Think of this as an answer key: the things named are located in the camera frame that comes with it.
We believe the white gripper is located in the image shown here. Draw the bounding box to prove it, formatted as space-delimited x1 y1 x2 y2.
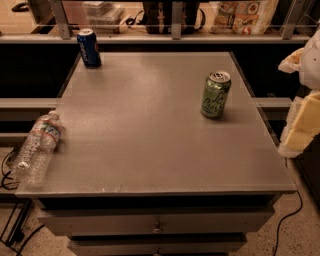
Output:
278 30 320 158

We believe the green soda can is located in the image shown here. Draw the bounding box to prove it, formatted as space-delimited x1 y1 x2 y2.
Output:
201 70 231 119

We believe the blue pepsi can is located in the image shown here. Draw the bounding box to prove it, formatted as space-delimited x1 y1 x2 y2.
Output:
77 28 101 68

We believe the colourful snack bag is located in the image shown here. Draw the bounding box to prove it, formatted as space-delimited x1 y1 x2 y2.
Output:
210 0 279 35

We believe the dark box on shelf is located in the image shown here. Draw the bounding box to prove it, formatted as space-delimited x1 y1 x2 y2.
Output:
141 1 206 34

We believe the grey drawer cabinet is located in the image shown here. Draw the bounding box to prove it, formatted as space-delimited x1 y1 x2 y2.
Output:
18 52 295 241

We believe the clear plastic container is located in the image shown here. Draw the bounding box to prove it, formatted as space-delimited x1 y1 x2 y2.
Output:
82 1 125 33

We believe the upper grey drawer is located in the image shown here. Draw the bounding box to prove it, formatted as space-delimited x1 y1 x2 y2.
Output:
38 207 274 236

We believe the grey drawer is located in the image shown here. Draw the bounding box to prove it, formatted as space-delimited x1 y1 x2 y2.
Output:
38 207 274 236
68 235 246 256

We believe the lower grey drawer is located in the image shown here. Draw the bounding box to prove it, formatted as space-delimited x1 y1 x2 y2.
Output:
68 235 246 256

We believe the clear plastic water bottle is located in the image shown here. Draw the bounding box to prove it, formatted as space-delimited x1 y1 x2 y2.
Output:
12 110 62 184

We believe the black cable right floor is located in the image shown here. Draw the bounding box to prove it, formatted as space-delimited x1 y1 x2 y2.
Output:
271 190 304 256

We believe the grey metal shelf rail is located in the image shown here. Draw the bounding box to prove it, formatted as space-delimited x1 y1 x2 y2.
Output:
0 0 319 44

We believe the black cables left floor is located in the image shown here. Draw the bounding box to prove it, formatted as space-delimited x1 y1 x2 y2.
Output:
0 146 44 256

